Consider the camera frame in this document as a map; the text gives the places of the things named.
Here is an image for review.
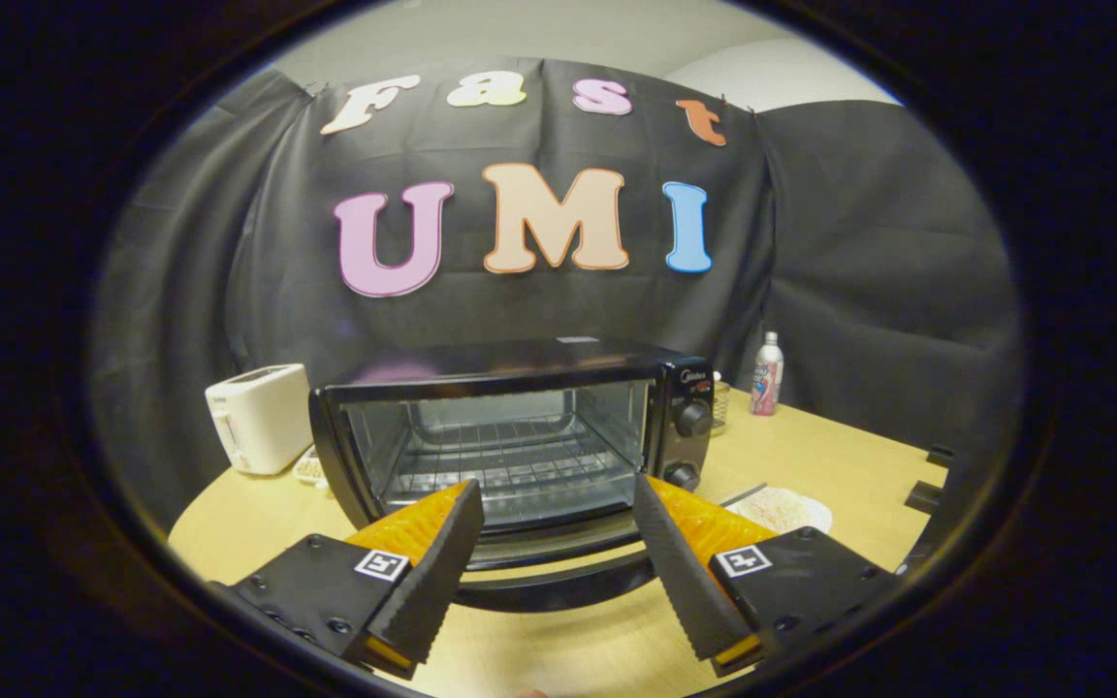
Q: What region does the white slot toaster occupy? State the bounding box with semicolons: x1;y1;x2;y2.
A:
205;364;314;476

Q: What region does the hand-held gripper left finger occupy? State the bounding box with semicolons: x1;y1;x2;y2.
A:
212;480;486;680

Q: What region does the pink label drink bottle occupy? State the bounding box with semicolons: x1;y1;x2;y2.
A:
750;332;785;417

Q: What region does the black toaster oven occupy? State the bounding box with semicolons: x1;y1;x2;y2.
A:
309;336;717;614

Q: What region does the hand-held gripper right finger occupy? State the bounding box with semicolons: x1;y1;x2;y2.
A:
634;473;899;678

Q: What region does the white plate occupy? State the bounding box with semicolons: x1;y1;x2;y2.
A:
723;487;833;536

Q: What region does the black backdrop cloth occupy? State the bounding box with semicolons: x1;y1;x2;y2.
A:
91;56;1023;544

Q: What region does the small clear food container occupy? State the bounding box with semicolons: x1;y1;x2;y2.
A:
293;446;330;489

